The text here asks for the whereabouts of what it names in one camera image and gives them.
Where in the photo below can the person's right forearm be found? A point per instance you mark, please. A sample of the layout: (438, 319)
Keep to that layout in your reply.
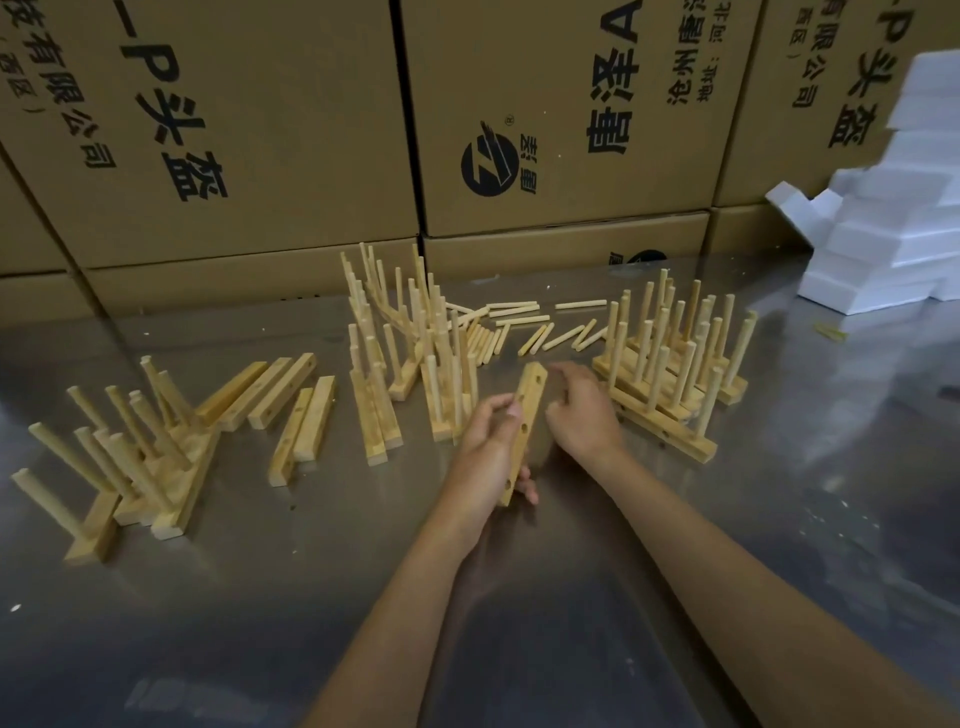
(750, 585)

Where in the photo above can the pile of wooden dowels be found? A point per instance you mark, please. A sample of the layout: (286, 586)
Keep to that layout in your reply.
(514, 307)

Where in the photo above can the stack of brown cardboard boxes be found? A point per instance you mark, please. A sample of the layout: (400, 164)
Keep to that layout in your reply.
(262, 150)

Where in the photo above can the person's right hand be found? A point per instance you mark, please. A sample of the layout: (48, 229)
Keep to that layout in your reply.
(589, 420)

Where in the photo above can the person's left forearm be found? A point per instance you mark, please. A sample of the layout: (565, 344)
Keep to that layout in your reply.
(390, 637)

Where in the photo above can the pile of drilled wooden bars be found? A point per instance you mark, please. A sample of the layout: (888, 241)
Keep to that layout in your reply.
(232, 390)

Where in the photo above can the shiny metal table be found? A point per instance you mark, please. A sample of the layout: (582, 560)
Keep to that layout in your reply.
(262, 600)

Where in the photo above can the clear tape patch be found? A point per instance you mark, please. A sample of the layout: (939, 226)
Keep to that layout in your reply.
(195, 697)

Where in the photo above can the stack of white foam blocks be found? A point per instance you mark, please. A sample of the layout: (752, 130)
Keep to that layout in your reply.
(885, 255)

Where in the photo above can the person's left hand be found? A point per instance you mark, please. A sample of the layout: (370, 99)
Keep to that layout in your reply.
(472, 472)

